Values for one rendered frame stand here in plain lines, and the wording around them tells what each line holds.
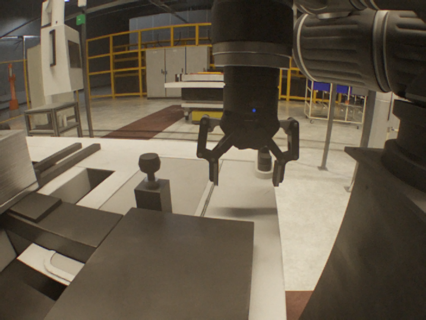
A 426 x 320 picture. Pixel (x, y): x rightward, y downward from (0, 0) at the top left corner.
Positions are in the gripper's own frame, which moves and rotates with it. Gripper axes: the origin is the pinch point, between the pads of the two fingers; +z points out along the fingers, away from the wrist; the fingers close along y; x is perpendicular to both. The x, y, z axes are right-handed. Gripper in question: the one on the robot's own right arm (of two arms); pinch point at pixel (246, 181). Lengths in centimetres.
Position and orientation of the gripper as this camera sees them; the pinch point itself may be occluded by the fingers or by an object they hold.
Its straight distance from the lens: 35.3
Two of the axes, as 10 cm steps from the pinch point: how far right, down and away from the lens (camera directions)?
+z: 0.0, 9.3, 3.8
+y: 10.0, 0.2, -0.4
